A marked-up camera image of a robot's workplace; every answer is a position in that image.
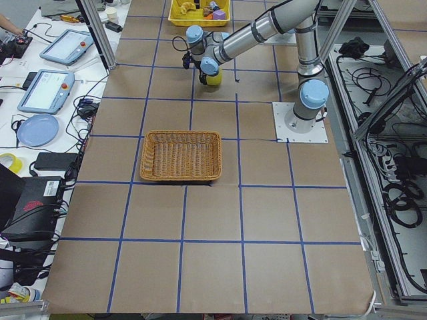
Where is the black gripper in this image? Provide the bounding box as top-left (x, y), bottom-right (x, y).
top-left (193, 56), bottom-right (207, 85)

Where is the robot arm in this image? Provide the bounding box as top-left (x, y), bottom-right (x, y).
top-left (182, 0), bottom-right (329, 121)

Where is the spare yellow tape roll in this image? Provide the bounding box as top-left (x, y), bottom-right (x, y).
top-left (0, 153), bottom-right (23, 174)

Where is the purple foam block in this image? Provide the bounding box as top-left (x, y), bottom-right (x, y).
top-left (213, 9), bottom-right (226, 20)

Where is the brown toy animal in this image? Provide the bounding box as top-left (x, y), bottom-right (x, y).
top-left (203, 7), bottom-right (214, 20)

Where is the yellow woven basket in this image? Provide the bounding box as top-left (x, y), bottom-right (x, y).
top-left (168, 1), bottom-right (231, 27)

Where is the toy croissant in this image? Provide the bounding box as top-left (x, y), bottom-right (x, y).
top-left (179, 1), bottom-right (197, 15)

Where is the brown wicker basket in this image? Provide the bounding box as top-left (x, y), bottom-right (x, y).
top-left (139, 130), bottom-right (222, 181)

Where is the far teach pendant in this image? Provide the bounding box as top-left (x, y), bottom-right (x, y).
top-left (39, 29), bottom-right (94, 66)

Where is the teach pendant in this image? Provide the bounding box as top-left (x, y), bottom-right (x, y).
top-left (39, 29), bottom-right (94, 66)
top-left (17, 69), bottom-right (75, 115)

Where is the near teach pendant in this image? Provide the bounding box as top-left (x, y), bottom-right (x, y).
top-left (17, 69), bottom-right (75, 115)

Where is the light blue plate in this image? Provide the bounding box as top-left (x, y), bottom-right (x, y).
top-left (17, 114), bottom-right (59, 147)

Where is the black power adapter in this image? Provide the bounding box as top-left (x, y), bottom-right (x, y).
top-left (34, 152), bottom-right (77, 171)

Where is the black computer box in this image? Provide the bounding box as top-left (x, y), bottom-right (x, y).
top-left (1, 176), bottom-right (64, 242)

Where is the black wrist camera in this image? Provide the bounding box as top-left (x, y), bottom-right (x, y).
top-left (182, 52), bottom-right (192, 69)

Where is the aluminium frame post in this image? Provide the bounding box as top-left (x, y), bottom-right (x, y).
top-left (75, 0), bottom-right (117, 71)

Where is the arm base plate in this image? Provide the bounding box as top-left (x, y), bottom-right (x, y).
top-left (272, 102), bottom-right (328, 143)

